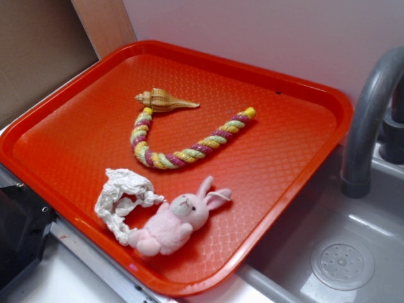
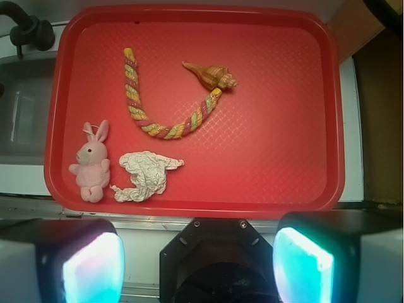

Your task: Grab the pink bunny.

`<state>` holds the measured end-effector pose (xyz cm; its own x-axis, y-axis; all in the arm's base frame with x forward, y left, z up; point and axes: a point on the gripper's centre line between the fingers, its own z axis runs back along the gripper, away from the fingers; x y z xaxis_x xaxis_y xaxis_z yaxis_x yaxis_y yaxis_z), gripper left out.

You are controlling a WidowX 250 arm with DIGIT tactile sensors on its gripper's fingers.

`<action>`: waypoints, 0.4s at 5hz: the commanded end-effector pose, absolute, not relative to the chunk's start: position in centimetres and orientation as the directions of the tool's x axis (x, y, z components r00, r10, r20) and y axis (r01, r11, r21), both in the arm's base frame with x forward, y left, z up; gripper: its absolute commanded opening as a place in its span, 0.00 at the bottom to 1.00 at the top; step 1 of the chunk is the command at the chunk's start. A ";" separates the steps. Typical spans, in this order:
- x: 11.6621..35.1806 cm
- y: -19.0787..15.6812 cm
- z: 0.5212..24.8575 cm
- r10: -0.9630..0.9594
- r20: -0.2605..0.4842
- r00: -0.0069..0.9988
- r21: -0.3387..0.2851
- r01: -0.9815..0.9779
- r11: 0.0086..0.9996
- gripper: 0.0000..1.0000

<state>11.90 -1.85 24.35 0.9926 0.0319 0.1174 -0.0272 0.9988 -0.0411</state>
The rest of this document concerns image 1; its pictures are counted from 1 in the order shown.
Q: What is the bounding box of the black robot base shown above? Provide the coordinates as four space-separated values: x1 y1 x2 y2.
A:
1 185 54 297

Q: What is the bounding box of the pink plush bunny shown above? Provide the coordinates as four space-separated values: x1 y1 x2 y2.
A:
129 176 232 257

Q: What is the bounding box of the tan spiral seashell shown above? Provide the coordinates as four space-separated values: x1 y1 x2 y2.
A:
134 88 200 113

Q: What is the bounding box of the crumpled white paper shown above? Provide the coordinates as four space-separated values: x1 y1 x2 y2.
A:
94 169 166 246

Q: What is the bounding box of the red plastic tray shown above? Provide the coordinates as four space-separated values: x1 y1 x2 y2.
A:
1 41 353 297

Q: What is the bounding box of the wooden plank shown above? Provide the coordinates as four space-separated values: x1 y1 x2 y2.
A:
71 0 137 59

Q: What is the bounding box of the grey toy sink basin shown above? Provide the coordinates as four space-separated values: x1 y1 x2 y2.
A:
238 148 403 302

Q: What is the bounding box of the grey curved faucet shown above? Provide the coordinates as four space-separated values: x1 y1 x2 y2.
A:
341 46 403 198

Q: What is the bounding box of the round sink drain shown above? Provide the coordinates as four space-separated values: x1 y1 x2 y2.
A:
311 239 375 291

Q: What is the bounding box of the brown cardboard panel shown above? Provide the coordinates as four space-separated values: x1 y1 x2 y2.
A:
1 1 98 127

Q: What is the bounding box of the multicolour twisted rope toy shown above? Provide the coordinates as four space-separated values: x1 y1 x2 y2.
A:
130 107 256 170

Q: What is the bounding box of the dark grey faucet handle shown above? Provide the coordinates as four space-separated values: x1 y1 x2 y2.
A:
379 77 403 164

